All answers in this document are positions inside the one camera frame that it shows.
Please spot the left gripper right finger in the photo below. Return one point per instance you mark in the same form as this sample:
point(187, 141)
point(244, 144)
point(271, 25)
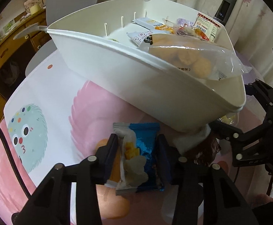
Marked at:
point(167, 161)

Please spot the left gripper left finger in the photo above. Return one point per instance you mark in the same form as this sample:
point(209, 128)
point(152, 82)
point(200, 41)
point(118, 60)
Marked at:
point(105, 158)

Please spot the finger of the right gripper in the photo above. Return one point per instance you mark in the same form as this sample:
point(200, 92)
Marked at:
point(224, 131)

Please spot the blue small snack packet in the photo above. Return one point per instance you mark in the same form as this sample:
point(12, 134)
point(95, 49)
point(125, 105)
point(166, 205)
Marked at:
point(138, 171)

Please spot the crab roe noodle snack bag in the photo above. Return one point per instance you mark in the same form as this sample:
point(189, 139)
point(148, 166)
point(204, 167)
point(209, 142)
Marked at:
point(200, 58)

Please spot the orange dried fruit packet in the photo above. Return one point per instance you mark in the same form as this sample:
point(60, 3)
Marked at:
point(190, 31)

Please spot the purple print cracker bag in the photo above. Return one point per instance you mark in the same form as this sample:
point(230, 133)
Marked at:
point(181, 22)

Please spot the dark red candy packet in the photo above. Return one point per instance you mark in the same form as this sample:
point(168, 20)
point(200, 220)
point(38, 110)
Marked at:
point(206, 151)

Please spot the grey white snack bag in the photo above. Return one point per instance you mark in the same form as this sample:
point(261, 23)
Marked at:
point(139, 37)

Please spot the orange oats snack bar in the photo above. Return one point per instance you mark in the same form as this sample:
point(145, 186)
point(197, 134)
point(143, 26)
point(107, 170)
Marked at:
point(151, 24)

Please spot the rice cracker pack upper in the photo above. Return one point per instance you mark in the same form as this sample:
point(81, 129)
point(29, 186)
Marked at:
point(230, 119)

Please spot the cartoon printed play mat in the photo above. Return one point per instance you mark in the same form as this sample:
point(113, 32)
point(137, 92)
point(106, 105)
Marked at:
point(57, 116)

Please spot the white plastic storage bin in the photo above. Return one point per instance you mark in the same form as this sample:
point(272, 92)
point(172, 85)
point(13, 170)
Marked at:
point(94, 43)

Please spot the pink bed cover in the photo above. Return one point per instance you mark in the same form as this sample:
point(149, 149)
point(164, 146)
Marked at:
point(12, 197)

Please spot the wooden desk with drawers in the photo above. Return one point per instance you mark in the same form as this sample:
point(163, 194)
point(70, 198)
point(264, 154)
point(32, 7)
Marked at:
point(15, 55)

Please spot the grey office chair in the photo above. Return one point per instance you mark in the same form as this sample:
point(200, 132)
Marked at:
point(55, 9)

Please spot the cream mug on desk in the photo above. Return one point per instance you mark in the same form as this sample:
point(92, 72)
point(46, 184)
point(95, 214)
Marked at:
point(35, 8)

